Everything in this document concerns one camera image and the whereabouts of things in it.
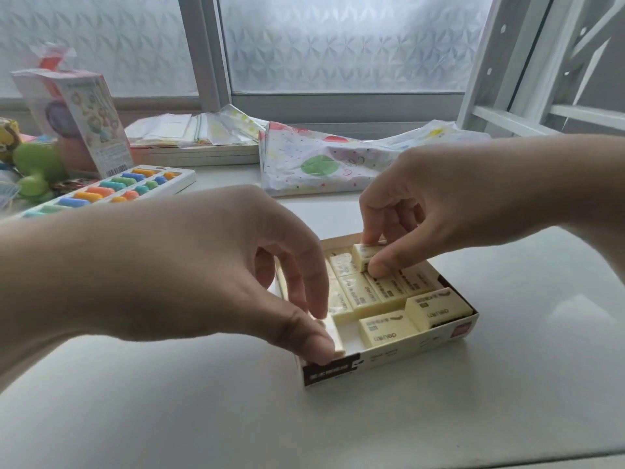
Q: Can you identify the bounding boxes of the single cream eraser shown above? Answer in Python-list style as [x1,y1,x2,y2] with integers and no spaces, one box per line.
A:
[352,242,387,273]
[320,315,348,359]

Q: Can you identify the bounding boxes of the rows of cream erasers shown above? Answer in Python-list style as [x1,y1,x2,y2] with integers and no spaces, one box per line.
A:
[324,245,474,349]

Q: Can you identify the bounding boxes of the stack of papers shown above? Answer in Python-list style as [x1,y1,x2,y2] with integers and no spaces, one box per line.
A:
[123,104,263,167]

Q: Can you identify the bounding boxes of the person's right forearm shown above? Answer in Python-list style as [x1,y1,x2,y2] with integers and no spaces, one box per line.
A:
[556,134,625,293]

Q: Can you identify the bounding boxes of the person's left forearm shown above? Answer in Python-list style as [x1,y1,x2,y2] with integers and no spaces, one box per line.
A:
[0,210,124,393]

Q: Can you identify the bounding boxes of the white metal rack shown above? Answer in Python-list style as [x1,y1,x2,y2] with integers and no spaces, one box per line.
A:
[455,0,625,138]

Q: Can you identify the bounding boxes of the green plush toy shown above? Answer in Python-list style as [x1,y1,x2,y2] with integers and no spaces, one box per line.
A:
[12,141,67,204]

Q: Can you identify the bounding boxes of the person's left hand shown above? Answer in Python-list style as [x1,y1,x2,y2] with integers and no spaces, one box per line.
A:
[107,185,339,366]

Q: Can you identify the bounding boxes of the open cardboard eraser box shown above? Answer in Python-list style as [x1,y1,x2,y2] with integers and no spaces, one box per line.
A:
[275,233,480,388]

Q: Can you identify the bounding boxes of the pink toy carton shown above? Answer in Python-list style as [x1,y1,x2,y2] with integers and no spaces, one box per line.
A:
[11,44,135,179]

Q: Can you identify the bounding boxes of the grey window frame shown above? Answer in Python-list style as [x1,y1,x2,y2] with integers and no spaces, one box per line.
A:
[176,0,465,126]

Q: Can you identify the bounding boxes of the person's right hand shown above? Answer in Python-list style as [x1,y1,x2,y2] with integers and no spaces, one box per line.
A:
[359,140,563,279]

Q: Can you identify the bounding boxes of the row of colourful chalk pieces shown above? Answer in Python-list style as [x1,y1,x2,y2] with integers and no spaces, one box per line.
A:
[22,168,179,218]

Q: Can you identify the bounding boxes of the yellow toy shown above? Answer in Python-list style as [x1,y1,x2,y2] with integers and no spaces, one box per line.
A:
[0,117,23,163]

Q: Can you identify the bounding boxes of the frosted window pane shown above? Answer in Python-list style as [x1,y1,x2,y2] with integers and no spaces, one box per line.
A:
[217,0,496,94]
[0,0,198,99]

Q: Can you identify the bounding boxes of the white plastic tray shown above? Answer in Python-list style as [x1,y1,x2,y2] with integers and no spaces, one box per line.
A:
[9,164,197,221]

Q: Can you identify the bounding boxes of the patterned plastic bag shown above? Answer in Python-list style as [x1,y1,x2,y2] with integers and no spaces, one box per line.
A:
[258,119,492,197]

